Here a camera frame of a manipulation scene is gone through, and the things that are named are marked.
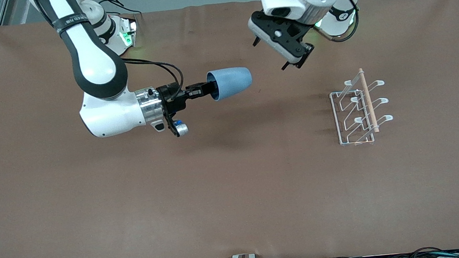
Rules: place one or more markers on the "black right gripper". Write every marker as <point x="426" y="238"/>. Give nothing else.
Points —
<point x="173" y="99"/>

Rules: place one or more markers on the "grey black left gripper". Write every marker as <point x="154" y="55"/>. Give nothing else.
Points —
<point x="305" y="53"/>

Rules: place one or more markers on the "brown table mat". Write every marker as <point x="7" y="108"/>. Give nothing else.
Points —
<point x="234" y="186"/>

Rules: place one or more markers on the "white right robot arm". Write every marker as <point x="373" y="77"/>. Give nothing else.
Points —
<point x="95" y="66"/>

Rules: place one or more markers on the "blue plastic cup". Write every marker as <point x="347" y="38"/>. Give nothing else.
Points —
<point x="231" y="83"/>

